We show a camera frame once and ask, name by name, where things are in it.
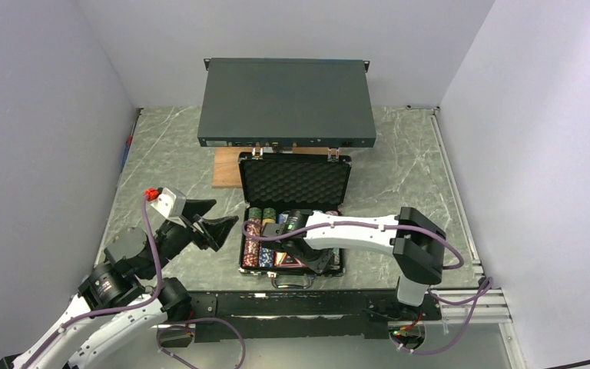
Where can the dark rack-mount server unit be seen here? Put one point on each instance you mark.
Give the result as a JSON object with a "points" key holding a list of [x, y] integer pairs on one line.
{"points": [[286, 103]]}

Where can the wooden board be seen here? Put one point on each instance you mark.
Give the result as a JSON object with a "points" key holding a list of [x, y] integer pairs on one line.
{"points": [[226, 173]]}

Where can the blue playing card deck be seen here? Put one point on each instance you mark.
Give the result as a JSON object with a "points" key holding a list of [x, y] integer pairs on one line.
{"points": [[282, 218]]}

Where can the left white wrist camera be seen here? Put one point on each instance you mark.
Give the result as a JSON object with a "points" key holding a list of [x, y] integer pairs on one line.
{"points": [[168, 202]]}

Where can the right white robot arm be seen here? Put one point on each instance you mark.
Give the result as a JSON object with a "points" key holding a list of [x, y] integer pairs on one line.
{"points": [[409, 238]]}

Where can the red green chip column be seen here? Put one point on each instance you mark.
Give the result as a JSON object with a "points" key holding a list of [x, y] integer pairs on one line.
{"points": [[251, 245]]}

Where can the red triangle card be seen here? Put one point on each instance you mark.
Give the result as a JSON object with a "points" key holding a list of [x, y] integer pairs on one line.
{"points": [[294, 263]]}

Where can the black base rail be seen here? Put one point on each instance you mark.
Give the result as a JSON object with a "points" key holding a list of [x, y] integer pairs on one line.
{"points": [[369, 313]]}

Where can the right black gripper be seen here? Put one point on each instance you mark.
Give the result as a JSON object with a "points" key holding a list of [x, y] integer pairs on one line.
{"points": [[323, 264]]}

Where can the black poker chip case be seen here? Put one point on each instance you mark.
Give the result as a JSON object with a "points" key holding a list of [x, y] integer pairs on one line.
{"points": [[279, 183]]}

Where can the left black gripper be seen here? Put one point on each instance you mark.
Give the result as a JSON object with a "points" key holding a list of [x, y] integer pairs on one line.
{"points": [[217, 228]]}

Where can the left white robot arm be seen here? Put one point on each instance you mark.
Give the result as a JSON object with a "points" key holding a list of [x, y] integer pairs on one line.
{"points": [[126, 293]]}

